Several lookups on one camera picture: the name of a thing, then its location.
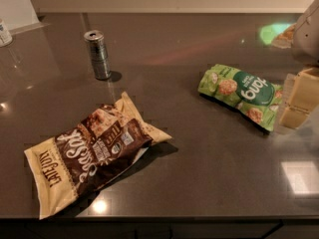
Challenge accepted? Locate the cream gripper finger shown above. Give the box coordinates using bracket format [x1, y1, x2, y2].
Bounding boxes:
[279, 67, 319, 129]

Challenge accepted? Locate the silver redbull can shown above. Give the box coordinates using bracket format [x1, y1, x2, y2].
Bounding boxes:
[84, 30, 111, 80]

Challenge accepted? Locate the green snack bag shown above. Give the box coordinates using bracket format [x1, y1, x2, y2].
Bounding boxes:
[197, 64, 283, 131]

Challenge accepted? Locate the brown cream chip bag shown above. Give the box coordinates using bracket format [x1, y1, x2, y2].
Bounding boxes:
[25, 93, 170, 219]

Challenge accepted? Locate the white bottle at left edge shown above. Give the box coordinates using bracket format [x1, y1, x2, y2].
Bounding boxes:
[0, 19, 13, 47]

